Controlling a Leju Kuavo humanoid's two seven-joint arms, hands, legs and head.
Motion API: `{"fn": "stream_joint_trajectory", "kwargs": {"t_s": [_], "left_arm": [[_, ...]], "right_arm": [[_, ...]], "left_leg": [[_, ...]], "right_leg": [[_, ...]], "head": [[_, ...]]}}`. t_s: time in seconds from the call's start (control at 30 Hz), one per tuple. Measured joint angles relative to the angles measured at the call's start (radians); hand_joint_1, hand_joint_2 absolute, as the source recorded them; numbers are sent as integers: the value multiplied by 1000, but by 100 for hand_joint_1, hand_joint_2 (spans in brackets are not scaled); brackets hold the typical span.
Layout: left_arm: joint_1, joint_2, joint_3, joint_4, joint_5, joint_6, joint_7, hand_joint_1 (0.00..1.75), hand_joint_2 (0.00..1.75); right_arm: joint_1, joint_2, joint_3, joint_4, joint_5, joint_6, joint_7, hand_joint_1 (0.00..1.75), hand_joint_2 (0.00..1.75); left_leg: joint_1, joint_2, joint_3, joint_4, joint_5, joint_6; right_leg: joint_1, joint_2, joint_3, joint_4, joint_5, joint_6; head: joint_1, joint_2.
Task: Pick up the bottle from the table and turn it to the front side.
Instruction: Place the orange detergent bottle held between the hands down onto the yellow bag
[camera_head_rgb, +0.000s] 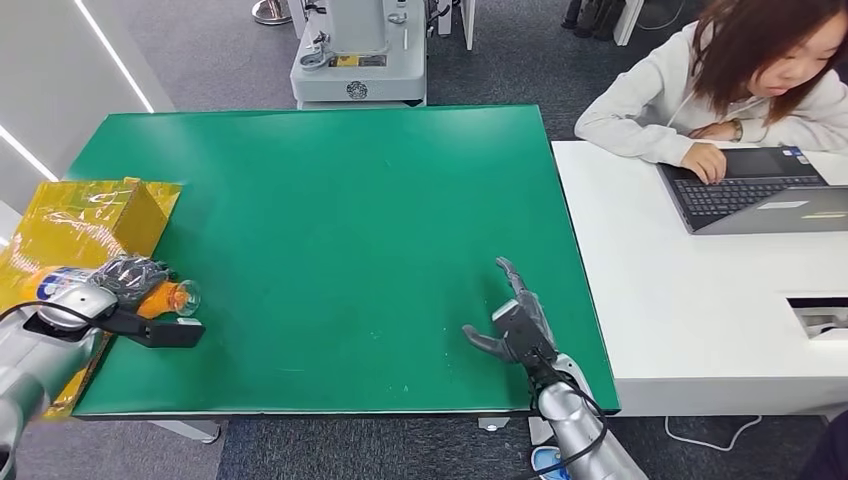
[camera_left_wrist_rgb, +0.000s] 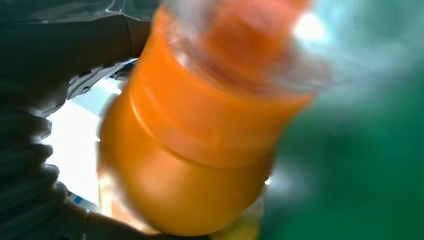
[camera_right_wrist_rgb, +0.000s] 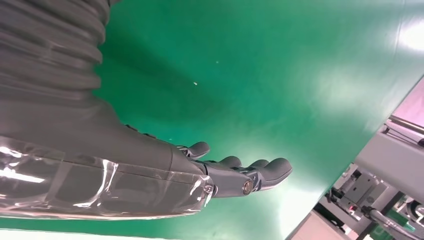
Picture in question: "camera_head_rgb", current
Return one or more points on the person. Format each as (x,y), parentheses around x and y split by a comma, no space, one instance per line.
(649,99)

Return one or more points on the orange plastic bottle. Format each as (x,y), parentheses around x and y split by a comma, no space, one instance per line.
(162,298)

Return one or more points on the yellow taped cardboard box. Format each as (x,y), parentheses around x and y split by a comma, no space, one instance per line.
(79,218)

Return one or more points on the green table mat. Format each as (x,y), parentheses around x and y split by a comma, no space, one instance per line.
(331,232)

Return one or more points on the person's left hand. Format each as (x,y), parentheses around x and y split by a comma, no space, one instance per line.
(717,131)

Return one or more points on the white table foot plate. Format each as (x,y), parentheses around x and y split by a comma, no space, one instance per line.
(538,430)

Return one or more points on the blue shoe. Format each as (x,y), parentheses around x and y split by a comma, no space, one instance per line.
(546,464)

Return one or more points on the dark grey laptop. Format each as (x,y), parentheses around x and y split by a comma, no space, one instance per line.
(735,195)

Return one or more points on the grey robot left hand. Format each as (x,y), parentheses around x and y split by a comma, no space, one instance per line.
(129,278)

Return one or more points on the chrome round stand base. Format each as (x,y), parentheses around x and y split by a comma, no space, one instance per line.
(270,12)

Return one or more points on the white furniture leg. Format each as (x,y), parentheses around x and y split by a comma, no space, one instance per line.
(627,20)

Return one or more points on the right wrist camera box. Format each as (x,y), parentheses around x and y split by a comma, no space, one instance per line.
(523,328)

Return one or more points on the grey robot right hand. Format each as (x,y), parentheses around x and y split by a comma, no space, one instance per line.
(487,344)

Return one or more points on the white upright panel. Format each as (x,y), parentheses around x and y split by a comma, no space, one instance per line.
(467,20)

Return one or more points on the grey machine base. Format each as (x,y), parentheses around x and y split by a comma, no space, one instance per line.
(368,73)

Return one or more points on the white desk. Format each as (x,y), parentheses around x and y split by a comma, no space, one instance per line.
(696,298)

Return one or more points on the black chair base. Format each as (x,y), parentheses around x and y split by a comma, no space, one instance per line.
(590,16)

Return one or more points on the person's hand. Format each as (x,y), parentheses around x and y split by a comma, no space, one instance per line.
(717,131)
(703,162)

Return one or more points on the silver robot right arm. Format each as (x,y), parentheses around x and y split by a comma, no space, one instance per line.
(576,424)

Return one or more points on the grey table foot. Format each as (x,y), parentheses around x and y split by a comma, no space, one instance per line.
(493,422)

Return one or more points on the person's right hand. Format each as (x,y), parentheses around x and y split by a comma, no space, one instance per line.
(703,162)

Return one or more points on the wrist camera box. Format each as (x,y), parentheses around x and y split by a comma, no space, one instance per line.
(523,328)
(166,333)

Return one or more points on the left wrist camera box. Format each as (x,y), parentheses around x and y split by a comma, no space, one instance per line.
(166,333)

